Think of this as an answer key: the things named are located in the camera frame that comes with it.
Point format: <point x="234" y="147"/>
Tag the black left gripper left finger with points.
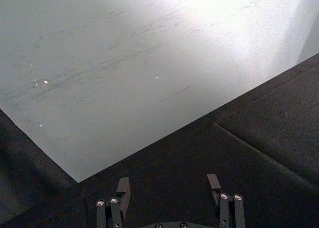
<point x="122" y="200"/>

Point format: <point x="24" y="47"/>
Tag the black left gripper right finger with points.
<point x="229" y="208"/>

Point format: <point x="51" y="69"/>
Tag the black table cloth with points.
<point x="189" y="168"/>

